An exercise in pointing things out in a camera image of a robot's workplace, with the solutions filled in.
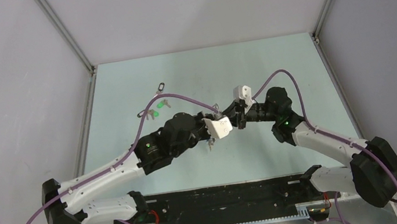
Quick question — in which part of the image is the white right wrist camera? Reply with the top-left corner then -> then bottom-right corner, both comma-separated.
233,85 -> 255,113

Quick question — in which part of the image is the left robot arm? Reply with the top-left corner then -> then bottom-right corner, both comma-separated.
41,112 -> 214,224

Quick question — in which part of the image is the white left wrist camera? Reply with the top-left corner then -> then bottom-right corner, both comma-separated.
203,116 -> 233,139

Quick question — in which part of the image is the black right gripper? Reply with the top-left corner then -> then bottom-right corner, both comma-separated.
219,95 -> 279,133

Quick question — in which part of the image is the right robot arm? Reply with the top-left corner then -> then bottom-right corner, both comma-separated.
223,86 -> 397,208

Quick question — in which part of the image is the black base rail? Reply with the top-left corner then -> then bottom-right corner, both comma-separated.
133,174 -> 336,224

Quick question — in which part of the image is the key with black tag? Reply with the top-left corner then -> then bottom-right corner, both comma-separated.
154,82 -> 165,97

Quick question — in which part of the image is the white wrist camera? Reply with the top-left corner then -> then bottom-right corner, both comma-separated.
203,116 -> 233,139
233,85 -> 255,113

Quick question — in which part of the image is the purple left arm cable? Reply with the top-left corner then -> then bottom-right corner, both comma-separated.
3,86 -> 236,224

